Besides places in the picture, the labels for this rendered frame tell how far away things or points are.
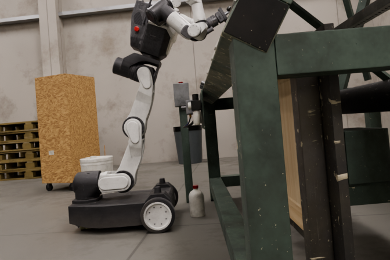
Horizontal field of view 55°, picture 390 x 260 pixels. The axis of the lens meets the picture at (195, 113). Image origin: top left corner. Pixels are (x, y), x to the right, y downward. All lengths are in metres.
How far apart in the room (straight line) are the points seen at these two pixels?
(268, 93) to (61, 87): 3.55
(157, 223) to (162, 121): 4.25
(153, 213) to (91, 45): 4.94
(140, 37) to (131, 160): 0.78
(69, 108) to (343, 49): 3.58
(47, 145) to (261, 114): 3.70
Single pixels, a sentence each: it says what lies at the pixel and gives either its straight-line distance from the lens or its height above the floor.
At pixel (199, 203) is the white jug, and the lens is 2.50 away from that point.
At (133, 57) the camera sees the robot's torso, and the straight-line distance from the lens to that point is 2.45.
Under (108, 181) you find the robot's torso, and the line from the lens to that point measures 2.43.
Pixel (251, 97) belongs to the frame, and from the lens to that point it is 0.81.
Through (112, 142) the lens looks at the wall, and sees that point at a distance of 6.61.
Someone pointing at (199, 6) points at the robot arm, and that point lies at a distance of 2.22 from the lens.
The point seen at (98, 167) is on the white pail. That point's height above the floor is 0.29.
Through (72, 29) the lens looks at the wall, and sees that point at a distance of 7.04.
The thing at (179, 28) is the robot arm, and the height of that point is 1.17.
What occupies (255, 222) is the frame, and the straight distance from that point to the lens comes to 0.84.
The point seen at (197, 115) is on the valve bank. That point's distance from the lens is 2.27.
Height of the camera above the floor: 0.61
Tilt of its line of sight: 1 degrees up
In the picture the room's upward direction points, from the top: 5 degrees counter-clockwise
